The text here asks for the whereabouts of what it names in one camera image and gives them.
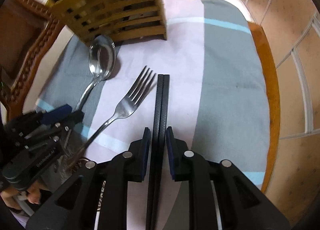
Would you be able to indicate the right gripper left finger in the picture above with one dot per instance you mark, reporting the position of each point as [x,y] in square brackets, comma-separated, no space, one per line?
[95,196]

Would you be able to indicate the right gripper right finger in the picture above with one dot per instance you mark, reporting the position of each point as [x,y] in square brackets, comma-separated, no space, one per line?
[220,195]

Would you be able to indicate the left hand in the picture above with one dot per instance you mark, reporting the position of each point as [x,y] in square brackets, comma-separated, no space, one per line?
[11,195]

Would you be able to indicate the grey blue striped cloth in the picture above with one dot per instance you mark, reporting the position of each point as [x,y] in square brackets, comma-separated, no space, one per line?
[217,97]

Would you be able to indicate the steel fork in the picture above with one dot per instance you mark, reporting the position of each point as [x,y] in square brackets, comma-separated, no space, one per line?
[125,108]

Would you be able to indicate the steel spoon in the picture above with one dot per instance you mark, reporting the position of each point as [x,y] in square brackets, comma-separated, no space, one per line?
[102,59]

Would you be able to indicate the wooden utensil holder box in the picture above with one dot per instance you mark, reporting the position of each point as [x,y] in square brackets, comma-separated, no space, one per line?
[119,19]

